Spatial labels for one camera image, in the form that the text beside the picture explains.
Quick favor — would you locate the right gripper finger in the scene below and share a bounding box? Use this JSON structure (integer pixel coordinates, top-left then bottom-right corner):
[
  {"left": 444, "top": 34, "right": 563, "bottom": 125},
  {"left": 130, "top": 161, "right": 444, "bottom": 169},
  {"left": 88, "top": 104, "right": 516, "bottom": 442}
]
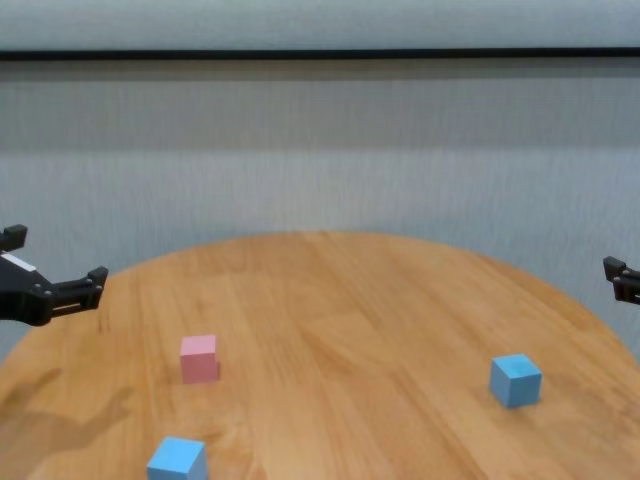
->
[{"left": 602, "top": 255, "right": 640, "bottom": 304}]

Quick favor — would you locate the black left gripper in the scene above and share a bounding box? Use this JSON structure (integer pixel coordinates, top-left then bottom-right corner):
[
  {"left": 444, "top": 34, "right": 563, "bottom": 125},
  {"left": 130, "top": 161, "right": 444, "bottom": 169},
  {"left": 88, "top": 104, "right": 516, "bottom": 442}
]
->
[{"left": 0, "top": 224, "right": 110, "bottom": 328}]

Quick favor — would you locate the blue cube building block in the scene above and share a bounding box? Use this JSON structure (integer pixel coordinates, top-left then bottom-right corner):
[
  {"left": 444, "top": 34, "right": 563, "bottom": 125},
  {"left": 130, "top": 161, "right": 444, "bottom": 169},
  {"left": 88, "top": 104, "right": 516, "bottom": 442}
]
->
[
  {"left": 146, "top": 435, "right": 209, "bottom": 480},
  {"left": 488, "top": 353, "right": 544, "bottom": 410}
]

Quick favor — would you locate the pink cube building block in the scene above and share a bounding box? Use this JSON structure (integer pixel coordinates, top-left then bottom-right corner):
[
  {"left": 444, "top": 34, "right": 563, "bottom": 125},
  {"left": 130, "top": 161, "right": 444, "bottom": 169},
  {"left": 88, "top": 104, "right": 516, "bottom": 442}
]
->
[{"left": 179, "top": 334, "right": 221, "bottom": 385}]

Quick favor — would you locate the black wall rail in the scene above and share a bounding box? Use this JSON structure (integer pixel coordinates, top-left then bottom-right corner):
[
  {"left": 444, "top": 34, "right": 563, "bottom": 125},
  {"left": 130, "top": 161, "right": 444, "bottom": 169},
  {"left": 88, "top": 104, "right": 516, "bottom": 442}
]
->
[{"left": 0, "top": 47, "right": 640, "bottom": 63}]

